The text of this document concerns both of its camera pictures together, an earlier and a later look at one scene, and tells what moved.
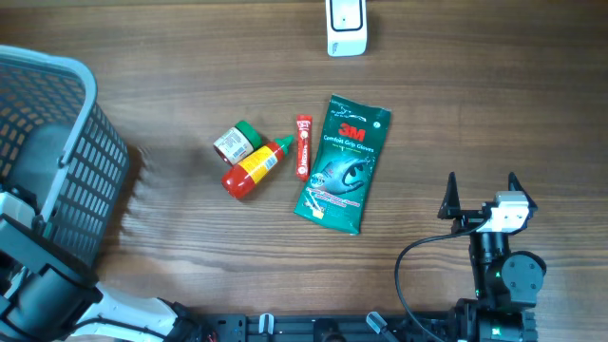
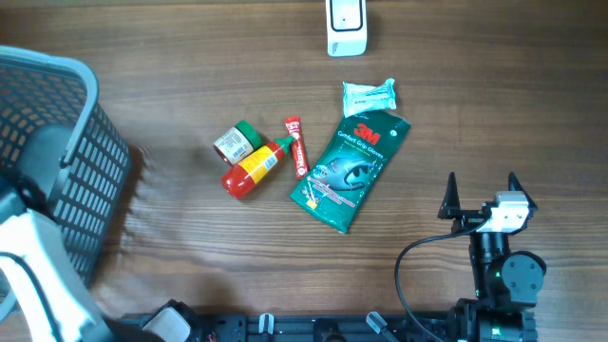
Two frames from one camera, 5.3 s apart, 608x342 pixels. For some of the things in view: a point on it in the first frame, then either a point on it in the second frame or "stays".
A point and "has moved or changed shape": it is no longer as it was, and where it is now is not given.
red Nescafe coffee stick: [304, 140] has moved or changed shape
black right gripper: [468, 219] stays
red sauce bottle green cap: [238, 180] stays
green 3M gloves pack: [345, 164] has moved or changed shape
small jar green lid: [237, 142] stays
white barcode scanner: [347, 28] stays
